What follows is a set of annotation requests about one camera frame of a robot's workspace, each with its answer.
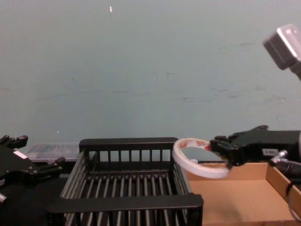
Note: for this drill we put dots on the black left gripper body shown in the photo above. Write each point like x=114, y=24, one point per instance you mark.
x=14, y=164

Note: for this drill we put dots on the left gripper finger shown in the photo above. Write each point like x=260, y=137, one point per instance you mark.
x=47, y=169
x=16, y=140

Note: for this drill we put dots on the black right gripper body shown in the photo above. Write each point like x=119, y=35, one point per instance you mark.
x=265, y=146

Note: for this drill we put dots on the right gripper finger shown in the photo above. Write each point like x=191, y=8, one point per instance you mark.
x=225, y=144
x=231, y=160

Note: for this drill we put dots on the white tape roll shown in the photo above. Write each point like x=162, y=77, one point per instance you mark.
x=188, y=165

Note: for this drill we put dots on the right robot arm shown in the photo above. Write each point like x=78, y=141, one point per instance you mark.
x=282, y=51

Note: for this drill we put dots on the clear plastic case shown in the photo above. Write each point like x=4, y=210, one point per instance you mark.
x=51, y=150

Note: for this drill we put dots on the shallow brown cardboard tray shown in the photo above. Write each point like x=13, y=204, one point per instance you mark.
x=235, y=200

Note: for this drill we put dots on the black rack with steel bars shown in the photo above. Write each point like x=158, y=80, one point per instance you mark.
x=122, y=202

